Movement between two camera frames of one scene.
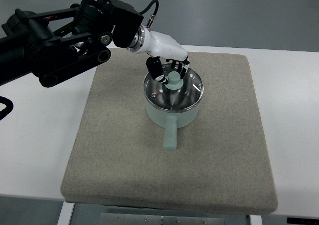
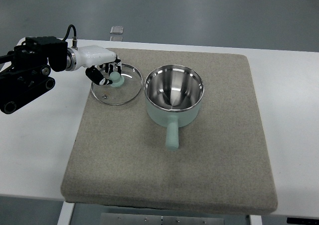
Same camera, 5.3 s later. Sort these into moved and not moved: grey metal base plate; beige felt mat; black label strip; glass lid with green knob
Moved: glass lid with green knob
Not moved: black label strip; beige felt mat; grey metal base plate
